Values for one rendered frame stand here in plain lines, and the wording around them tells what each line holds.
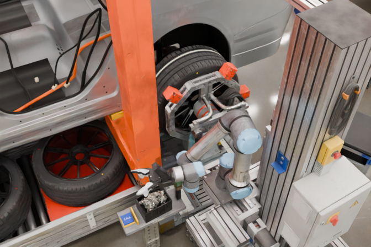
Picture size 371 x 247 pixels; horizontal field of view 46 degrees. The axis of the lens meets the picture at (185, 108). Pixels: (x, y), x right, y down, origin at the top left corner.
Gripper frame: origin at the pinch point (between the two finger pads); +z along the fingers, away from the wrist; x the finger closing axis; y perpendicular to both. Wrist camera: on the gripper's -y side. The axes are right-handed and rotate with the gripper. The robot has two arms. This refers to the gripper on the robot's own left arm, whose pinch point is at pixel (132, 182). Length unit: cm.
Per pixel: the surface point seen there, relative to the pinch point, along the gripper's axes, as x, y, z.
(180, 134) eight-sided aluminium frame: 72, 43, -42
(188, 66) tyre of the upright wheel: 80, -4, -52
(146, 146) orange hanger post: 47, 24, -14
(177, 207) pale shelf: 37, 74, -28
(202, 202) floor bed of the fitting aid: 66, 115, -55
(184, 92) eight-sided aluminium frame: 69, 6, -45
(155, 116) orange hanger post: 45, 1, -22
